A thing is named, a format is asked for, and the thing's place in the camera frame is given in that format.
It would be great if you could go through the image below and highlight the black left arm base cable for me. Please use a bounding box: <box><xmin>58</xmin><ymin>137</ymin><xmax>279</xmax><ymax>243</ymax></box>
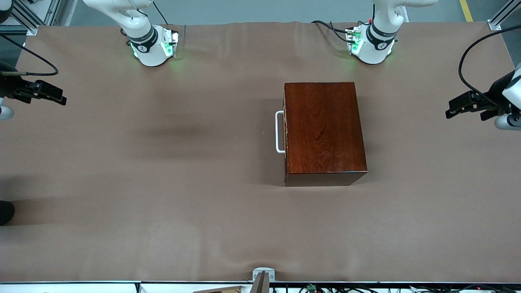
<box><xmin>311</xmin><ymin>20</ymin><xmax>351</xmax><ymax>43</ymax></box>

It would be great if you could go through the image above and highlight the grey metal clamp bracket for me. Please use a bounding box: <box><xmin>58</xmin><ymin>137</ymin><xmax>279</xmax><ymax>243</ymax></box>
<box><xmin>252</xmin><ymin>267</ymin><xmax>275</xmax><ymax>293</ymax></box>

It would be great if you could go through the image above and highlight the aluminium frame profile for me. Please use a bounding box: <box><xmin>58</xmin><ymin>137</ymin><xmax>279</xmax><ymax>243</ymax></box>
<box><xmin>488</xmin><ymin>0</ymin><xmax>521</xmax><ymax>31</ymax></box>
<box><xmin>12</xmin><ymin>0</ymin><xmax>61</xmax><ymax>35</ymax></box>

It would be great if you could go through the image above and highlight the dark brown wooden cabinet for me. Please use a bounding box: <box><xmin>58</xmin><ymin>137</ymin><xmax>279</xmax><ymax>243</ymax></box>
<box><xmin>284</xmin><ymin>82</ymin><xmax>368</xmax><ymax>187</ymax></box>

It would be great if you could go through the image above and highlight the white metal drawer handle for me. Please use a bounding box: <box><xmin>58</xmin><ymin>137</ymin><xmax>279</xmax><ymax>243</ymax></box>
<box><xmin>275</xmin><ymin>111</ymin><xmax>285</xmax><ymax>154</ymax></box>

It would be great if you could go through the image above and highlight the black arm base cable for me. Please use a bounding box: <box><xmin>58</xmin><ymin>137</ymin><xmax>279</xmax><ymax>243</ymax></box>
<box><xmin>311</xmin><ymin>20</ymin><xmax>351</xmax><ymax>43</ymax></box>
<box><xmin>153</xmin><ymin>0</ymin><xmax>169</xmax><ymax>25</ymax></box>

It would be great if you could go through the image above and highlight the black right arm base cable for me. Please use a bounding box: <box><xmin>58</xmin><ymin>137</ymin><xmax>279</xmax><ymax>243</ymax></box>
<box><xmin>153</xmin><ymin>0</ymin><xmax>169</xmax><ymax>25</ymax></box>

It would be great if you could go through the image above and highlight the table cover sheet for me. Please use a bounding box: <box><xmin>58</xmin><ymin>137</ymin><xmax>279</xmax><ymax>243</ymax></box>
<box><xmin>0</xmin><ymin>21</ymin><xmax>521</xmax><ymax>283</ymax></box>

